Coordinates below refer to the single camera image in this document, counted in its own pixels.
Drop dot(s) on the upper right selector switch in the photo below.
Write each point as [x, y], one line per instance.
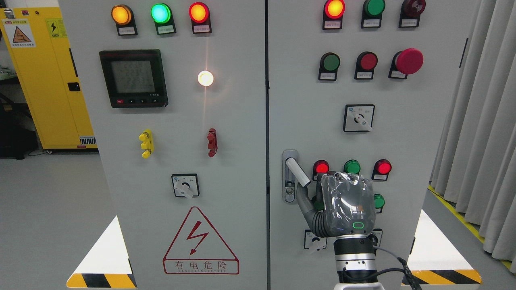
[358, 118]

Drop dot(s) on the green push button upper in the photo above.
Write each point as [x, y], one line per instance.
[328, 67]

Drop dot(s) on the red push button upper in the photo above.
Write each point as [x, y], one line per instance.
[366, 63]

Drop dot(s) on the red lit indicator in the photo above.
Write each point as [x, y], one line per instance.
[319, 167]
[381, 170]
[332, 16]

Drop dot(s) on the silver handle lock base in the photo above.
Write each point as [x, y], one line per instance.
[288, 178]

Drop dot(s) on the red electric danger sign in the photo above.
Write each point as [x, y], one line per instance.
[198, 249]

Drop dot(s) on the yellow safety cabinet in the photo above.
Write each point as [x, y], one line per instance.
[38, 44]

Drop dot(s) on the grey curtain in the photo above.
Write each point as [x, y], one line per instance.
[475, 165]

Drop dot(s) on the black key switch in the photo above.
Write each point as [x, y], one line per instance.
[376, 236]

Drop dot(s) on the green push button lower right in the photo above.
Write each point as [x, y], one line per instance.
[379, 202]

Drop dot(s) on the red test terminal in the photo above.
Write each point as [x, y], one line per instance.
[212, 142]

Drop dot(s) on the lower white selector switch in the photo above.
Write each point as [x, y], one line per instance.
[313, 243]

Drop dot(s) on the green indicator top right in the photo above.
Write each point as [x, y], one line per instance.
[372, 13]

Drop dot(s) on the red lit indicator top right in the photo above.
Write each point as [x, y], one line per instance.
[332, 16]

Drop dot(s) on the red-orange indicator light left door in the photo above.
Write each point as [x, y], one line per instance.
[200, 18]

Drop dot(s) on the red emergency stop mushroom button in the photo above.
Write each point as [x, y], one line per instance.
[405, 63]

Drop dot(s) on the left door selector switch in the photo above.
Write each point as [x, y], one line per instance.
[185, 185]

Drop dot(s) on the right grey cabinet door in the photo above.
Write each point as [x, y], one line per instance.
[306, 115]

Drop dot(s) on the silver door handle lever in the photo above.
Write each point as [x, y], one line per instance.
[297, 171]

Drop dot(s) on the black digital power meter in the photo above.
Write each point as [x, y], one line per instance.
[134, 78]

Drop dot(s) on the green push button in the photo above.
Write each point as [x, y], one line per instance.
[379, 202]
[328, 67]

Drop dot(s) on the green lit indicator light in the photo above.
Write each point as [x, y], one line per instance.
[163, 19]

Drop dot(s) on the yellow test terminal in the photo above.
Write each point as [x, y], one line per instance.
[147, 144]

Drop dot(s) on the green indicator middle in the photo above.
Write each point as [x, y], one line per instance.
[352, 166]

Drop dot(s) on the dark red buzzer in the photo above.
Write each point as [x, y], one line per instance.
[410, 13]

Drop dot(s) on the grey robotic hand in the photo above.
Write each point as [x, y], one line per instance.
[349, 207]

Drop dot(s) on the left grey cabinet door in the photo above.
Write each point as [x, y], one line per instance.
[232, 184]

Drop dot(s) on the grey cabinet door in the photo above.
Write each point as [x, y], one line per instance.
[306, 115]
[232, 184]

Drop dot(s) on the red lit indicator left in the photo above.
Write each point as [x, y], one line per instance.
[319, 167]

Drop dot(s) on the orange indicator light top left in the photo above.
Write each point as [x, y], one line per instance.
[124, 19]

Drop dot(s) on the white lit indicator light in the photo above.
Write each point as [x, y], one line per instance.
[205, 78]

